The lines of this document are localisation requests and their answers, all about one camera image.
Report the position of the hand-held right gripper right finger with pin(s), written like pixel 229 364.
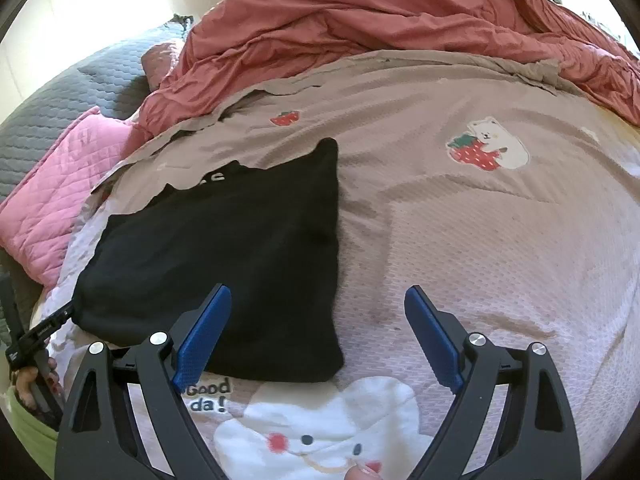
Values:
pixel 432 340

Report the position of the black sweater with orange cuffs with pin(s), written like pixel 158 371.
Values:
pixel 225 245

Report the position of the person's right hand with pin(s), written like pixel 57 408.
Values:
pixel 362 472

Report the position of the pink quilted pillow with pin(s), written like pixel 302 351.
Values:
pixel 60 195

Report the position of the beige printed blanket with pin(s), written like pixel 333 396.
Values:
pixel 450 240

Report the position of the person's left hand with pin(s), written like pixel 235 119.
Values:
pixel 25 382

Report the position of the red duvet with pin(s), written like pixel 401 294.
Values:
pixel 375 15

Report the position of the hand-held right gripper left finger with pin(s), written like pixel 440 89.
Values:
pixel 200 345

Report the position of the grey quilted headboard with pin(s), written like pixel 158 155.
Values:
pixel 65 105

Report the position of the small dusty pink pillow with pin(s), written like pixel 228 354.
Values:
pixel 160 62

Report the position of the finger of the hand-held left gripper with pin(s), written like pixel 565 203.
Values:
pixel 52 321

